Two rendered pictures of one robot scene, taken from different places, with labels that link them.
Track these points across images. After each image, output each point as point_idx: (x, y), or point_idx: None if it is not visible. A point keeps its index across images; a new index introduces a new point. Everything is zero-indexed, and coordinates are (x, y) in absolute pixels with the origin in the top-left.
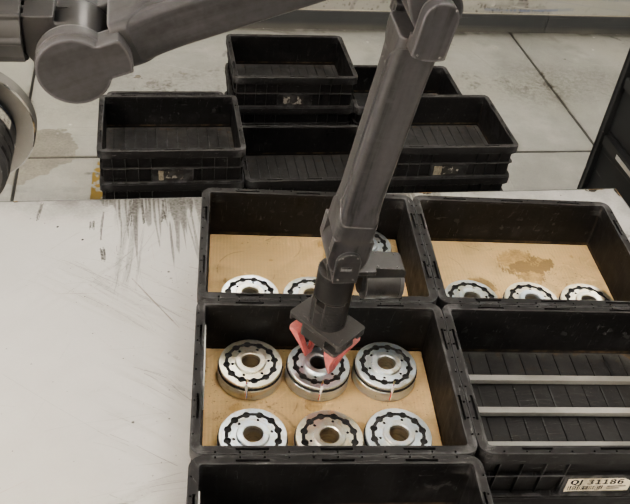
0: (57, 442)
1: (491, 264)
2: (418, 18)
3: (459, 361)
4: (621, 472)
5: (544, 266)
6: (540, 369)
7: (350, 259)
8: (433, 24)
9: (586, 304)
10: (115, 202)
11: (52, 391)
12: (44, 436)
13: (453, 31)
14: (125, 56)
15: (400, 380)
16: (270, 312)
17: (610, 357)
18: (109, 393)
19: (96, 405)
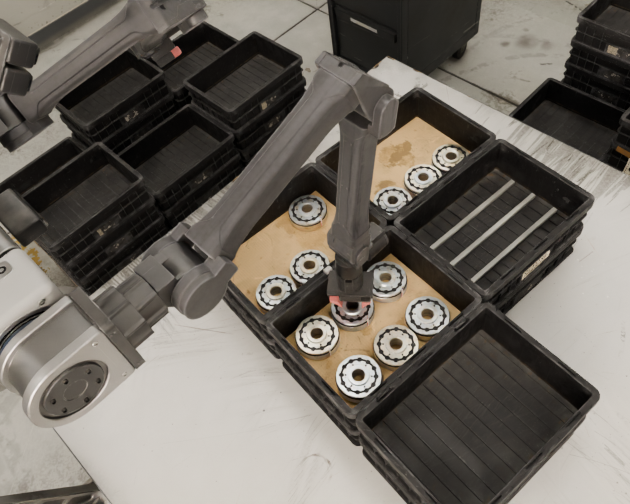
0: (235, 455)
1: (379, 167)
2: (373, 116)
3: (430, 252)
4: (544, 250)
5: (407, 147)
6: (456, 216)
7: (363, 251)
8: (386, 115)
9: (461, 165)
10: (112, 281)
11: (201, 429)
12: (224, 458)
13: (396, 110)
14: (232, 266)
15: (400, 281)
16: (307, 298)
17: (483, 182)
18: (234, 404)
19: (234, 417)
